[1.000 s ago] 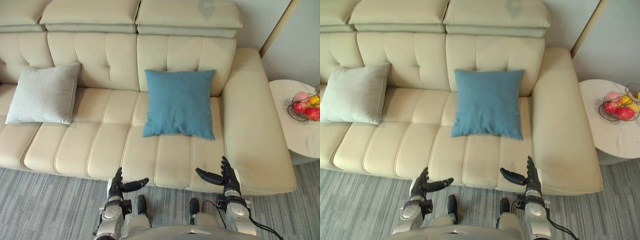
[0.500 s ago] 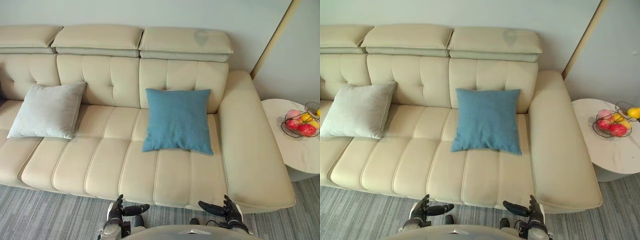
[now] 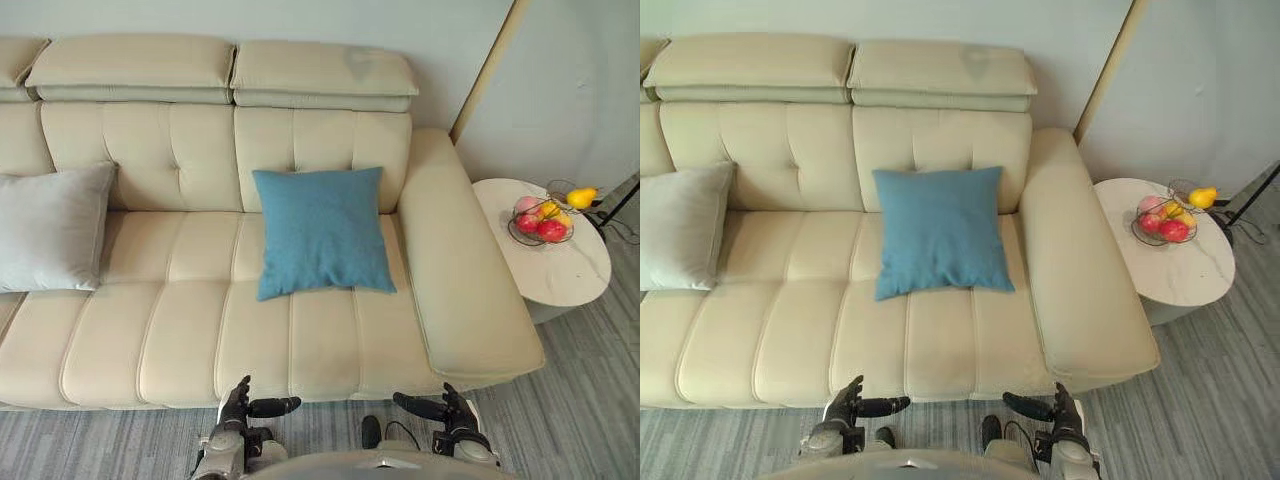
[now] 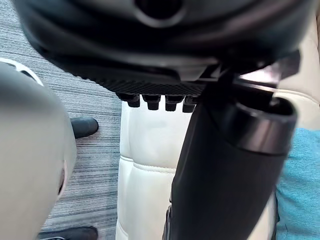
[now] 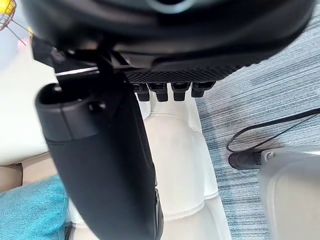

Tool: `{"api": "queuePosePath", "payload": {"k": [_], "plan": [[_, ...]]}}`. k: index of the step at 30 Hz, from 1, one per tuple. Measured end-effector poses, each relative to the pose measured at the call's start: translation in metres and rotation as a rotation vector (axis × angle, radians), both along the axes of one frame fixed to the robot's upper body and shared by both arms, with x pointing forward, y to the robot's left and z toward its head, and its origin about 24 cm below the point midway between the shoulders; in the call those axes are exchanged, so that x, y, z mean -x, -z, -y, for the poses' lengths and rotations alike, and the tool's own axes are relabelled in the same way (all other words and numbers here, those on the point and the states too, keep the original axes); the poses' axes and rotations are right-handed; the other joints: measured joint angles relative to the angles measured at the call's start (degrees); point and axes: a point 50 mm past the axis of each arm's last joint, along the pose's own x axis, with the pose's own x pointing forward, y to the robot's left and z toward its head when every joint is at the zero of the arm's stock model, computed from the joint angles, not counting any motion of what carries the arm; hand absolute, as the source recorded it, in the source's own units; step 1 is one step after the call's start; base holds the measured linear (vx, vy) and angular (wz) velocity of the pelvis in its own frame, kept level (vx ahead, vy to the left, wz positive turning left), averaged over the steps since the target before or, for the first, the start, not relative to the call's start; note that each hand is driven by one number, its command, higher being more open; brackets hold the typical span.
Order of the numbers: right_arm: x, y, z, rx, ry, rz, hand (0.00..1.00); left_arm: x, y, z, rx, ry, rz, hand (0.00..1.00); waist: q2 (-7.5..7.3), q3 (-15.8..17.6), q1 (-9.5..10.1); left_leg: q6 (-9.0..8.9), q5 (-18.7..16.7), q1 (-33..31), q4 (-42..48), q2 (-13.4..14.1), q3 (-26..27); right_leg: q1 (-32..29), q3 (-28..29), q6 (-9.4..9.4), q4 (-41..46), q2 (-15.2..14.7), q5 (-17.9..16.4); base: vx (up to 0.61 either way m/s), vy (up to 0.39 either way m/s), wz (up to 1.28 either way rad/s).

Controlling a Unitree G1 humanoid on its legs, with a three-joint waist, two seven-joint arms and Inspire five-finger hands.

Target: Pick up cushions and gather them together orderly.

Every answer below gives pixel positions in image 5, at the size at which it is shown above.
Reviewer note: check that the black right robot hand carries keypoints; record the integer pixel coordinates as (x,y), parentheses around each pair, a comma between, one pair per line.
(105,155)

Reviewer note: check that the white leather sofa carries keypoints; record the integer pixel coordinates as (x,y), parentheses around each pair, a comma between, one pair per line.
(175,162)

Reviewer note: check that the teal blue cushion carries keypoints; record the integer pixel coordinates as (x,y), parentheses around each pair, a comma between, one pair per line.
(32,210)

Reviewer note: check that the beige cushion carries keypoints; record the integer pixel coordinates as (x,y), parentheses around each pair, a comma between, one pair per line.
(11,176)

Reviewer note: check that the dark robot foot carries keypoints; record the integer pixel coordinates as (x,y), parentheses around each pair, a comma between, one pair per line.
(243,160)

